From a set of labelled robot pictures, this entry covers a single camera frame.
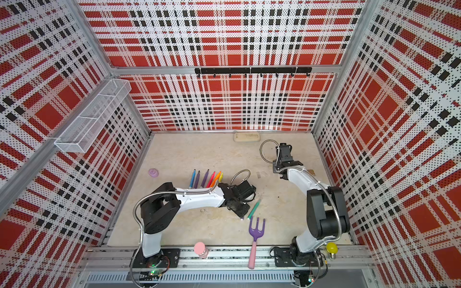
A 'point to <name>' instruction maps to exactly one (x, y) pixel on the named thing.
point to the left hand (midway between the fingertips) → (245, 210)
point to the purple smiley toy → (153, 173)
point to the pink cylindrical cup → (200, 249)
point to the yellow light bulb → (332, 248)
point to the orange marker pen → (215, 179)
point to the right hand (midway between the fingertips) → (284, 164)
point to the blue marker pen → (192, 179)
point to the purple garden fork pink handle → (256, 234)
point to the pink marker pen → (210, 180)
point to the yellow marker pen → (221, 177)
